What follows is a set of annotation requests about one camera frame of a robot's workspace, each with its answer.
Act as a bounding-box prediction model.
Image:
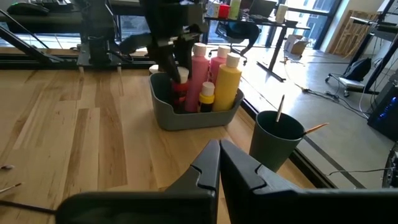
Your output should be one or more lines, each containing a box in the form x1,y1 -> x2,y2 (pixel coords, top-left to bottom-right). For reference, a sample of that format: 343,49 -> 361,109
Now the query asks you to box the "black floor fan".
381,146 -> 398,189

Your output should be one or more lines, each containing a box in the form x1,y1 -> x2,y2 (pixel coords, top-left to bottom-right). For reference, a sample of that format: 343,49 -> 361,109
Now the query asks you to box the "wooden slat box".
328,9 -> 379,58

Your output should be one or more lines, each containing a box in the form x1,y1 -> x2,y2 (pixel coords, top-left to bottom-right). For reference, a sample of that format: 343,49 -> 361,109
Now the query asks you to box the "pale green cylinder container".
229,0 -> 242,19

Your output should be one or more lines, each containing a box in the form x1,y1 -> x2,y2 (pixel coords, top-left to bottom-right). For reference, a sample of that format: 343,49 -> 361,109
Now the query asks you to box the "large pink labelled paint bottle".
210,45 -> 231,83

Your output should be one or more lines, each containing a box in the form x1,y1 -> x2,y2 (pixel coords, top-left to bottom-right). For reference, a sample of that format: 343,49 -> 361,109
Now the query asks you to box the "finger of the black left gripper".
182,39 -> 196,71
160,45 -> 182,84

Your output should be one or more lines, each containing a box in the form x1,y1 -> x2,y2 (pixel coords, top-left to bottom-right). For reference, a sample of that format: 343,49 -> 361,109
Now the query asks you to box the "black laptop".
248,0 -> 278,18

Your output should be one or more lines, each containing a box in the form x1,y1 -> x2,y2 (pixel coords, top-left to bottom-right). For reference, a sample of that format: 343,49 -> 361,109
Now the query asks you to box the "small yellow paint bottle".
198,81 -> 216,113

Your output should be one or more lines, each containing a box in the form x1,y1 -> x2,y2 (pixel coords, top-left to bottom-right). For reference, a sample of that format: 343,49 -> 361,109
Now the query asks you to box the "black standing desk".
203,14 -> 312,82

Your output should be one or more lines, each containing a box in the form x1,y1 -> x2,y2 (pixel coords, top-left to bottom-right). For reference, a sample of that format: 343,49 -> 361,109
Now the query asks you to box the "black office chair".
214,21 -> 262,66

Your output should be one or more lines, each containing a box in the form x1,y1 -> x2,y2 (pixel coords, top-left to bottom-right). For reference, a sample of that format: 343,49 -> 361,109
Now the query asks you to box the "black computer tower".
367,79 -> 398,142

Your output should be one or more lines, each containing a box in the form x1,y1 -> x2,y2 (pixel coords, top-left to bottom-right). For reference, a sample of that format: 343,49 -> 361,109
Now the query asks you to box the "black keyboard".
29,0 -> 74,12

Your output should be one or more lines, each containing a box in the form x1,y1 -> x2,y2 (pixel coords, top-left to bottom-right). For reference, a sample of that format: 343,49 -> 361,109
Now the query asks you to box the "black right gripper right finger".
220,139 -> 398,224

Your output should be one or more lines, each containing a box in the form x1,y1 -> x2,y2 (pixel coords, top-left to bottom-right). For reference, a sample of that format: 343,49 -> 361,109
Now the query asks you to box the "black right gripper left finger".
55,139 -> 221,224

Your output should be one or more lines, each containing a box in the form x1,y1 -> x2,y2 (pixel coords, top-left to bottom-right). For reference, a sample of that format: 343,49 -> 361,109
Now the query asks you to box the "wheeled cart with bag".
325,57 -> 380,97

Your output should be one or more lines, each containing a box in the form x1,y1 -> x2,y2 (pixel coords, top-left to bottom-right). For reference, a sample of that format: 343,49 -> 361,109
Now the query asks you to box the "small red paint bottle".
171,67 -> 190,113

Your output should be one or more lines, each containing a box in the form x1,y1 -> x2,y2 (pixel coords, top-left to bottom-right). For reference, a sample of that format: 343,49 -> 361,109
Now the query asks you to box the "white box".
208,1 -> 221,18

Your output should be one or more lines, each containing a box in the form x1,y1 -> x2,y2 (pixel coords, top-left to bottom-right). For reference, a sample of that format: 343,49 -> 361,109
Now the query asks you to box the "cardboard box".
284,34 -> 310,57

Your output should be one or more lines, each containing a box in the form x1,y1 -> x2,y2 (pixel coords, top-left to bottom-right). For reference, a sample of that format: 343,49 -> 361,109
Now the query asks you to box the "red container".
218,4 -> 231,19

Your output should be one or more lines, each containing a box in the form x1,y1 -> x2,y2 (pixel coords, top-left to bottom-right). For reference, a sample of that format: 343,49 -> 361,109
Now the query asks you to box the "teal ribbed cup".
249,110 -> 306,173

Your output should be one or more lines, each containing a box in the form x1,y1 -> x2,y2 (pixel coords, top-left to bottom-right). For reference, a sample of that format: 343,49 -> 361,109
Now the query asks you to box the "white container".
275,3 -> 289,24

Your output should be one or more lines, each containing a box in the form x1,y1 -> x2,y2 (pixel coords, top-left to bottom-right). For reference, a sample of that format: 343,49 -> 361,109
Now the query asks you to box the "black fan cable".
326,167 -> 396,177

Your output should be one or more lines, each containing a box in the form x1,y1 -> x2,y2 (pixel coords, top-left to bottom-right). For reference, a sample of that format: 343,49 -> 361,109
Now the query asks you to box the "large yellow paint bottle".
213,52 -> 243,112

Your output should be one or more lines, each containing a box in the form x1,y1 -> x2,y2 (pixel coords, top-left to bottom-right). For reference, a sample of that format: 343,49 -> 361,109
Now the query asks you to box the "black computer mouse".
6,1 -> 50,16

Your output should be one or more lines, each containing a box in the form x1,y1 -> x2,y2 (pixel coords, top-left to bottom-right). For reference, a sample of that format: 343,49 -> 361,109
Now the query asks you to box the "black floor cable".
284,55 -> 371,121

